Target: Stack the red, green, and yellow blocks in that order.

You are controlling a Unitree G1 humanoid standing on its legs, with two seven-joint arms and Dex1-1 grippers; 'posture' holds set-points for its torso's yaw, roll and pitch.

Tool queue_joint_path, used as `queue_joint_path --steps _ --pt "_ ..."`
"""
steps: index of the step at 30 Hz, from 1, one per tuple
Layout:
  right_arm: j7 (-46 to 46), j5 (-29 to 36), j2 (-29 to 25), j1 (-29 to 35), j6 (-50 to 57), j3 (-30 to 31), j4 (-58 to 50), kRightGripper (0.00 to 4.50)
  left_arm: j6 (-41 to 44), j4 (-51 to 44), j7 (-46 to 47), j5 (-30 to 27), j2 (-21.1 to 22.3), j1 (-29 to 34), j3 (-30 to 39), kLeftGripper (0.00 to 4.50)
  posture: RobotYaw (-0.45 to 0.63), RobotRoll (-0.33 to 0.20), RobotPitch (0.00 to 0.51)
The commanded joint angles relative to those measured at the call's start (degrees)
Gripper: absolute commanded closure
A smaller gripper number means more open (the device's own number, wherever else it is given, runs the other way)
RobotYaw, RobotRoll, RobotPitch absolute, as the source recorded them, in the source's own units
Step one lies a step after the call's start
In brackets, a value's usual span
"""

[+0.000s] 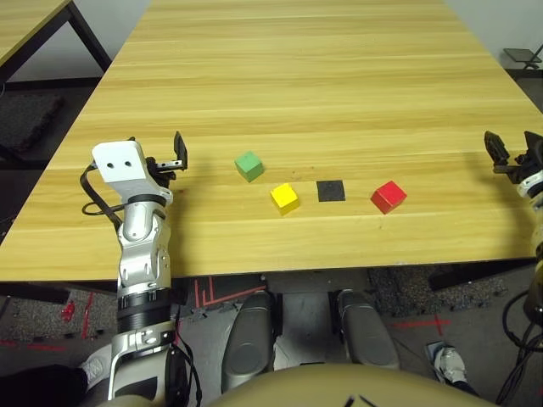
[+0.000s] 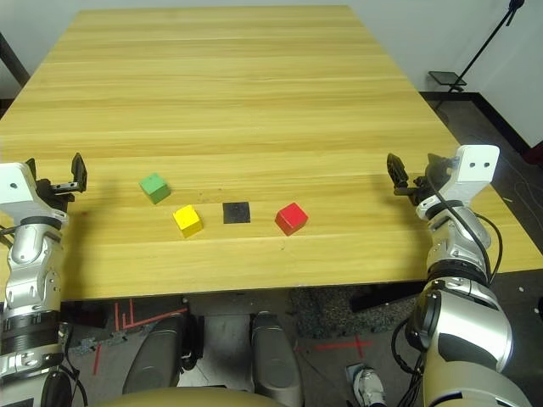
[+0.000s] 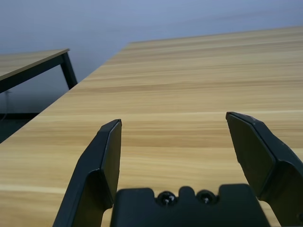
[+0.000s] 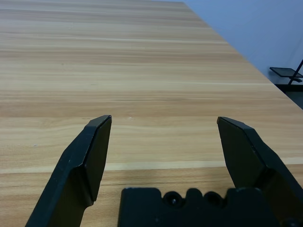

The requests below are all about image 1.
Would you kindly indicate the grey robot left foot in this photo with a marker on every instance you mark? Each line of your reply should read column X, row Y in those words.
column 248, row 339

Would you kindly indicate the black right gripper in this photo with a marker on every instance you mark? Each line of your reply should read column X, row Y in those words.
column 524, row 167

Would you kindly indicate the green wooden block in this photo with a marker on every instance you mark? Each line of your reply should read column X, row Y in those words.
column 249, row 166

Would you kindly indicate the black table foot bar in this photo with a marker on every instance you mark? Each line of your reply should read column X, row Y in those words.
column 34, row 292

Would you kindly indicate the tan robot torso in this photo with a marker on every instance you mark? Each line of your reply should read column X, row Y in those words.
column 318, row 388

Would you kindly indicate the wooden side table black legs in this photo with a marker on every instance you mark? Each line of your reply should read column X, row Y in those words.
column 25, row 21

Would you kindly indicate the grey robot foot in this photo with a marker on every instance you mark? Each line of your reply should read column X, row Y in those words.
column 248, row 339
column 367, row 330

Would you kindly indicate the black square marker patch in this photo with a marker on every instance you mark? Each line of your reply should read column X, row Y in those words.
column 331, row 191

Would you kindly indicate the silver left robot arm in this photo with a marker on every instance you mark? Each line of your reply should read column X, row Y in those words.
column 140, row 254

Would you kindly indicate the white sneaker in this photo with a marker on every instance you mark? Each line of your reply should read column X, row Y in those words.
column 95, row 371
column 449, row 364

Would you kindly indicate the yellow wooden block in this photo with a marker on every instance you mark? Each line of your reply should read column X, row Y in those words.
column 284, row 197

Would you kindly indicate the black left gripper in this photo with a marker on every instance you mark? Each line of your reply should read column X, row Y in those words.
column 167, row 171

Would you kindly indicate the red wooden block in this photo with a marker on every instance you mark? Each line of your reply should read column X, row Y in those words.
column 388, row 196

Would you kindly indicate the grey robot right foot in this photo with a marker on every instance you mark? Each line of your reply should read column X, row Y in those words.
column 367, row 330

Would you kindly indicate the dark grey floor mat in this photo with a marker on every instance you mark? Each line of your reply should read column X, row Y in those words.
column 25, row 123

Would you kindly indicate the speckled grey floor mat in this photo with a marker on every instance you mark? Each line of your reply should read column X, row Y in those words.
column 424, row 292

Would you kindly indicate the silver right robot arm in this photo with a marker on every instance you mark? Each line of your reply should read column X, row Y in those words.
column 535, row 184

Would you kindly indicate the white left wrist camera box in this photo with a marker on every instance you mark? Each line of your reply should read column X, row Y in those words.
column 119, row 163

